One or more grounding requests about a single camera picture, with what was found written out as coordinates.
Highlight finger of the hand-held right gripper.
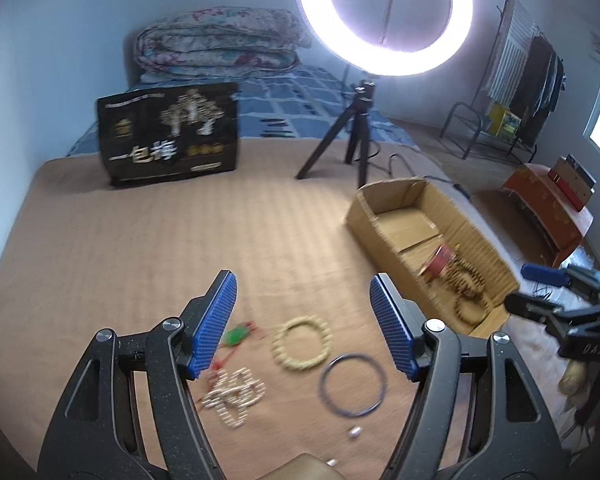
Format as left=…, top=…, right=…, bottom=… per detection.
left=504, top=291, right=583, bottom=341
left=521, top=262, right=600, bottom=303

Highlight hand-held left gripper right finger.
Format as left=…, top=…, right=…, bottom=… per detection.
left=369, top=274, right=566, bottom=480

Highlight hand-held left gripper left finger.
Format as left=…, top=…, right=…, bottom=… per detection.
left=37, top=270, right=238, bottom=480

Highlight green pendant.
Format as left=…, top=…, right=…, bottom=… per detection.
left=207, top=322, right=267, bottom=376

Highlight cream bead bracelet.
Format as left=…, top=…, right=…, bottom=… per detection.
left=271, top=314, right=335, bottom=373

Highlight white bead necklace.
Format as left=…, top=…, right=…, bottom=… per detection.
left=202, top=367, right=267, bottom=431

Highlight dark blue bangle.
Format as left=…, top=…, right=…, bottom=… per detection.
left=319, top=354, right=388, bottom=417

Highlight cardboard box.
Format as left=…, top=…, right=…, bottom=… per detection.
left=345, top=176, right=523, bottom=336

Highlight tan fuzzy object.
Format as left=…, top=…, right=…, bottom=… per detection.
left=559, top=359, right=590, bottom=397

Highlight orange cloth covered table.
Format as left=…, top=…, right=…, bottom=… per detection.
left=502, top=162, right=595, bottom=267

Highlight red leather watch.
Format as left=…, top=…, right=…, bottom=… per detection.
left=419, top=244, right=457, bottom=279

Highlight brown and red box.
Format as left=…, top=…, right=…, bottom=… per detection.
left=547, top=154, right=597, bottom=209

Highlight brown blanket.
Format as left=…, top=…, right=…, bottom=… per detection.
left=0, top=137, right=556, bottom=480

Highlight yellow box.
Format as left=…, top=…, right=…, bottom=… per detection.
left=487, top=102, right=522, bottom=138

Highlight yellowish translucent pad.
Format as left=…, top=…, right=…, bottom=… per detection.
left=260, top=452, right=346, bottom=480

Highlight dark hanging clothes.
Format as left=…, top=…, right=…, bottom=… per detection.
left=510, top=35, right=567, bottom=147

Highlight black metal shoe rack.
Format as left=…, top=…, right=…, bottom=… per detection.
left=440, top=101, right=538, bottom=161

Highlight black printed bag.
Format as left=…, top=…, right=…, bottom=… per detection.
left=96, top=81, right=241, bottom=188

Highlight black tripod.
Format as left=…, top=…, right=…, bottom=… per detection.
left=296, top=80, right=377, bottom=181

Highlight striped hanging cloth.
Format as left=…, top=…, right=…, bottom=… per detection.
left=485, top=0, right=537, bottom=106

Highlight blue checkered bedsheet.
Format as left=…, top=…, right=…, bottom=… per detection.
left=65, top=65, right=421, bottom=158

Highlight black clothes rack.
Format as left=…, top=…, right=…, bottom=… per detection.
left=472, top=0, right=568, bottom=161

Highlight folded floral quilt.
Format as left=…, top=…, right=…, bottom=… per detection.
left=132, top=6, right=313, bottom=78

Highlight brown bead necklace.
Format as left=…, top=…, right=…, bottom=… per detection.
left=442, top=252, right=496, bottom=324

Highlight black power cable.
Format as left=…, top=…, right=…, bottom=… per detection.
left=370, top=150, right=476, bottom=201

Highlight white ring light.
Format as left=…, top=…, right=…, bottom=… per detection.
left=294, top=0, right=473, bottom=77

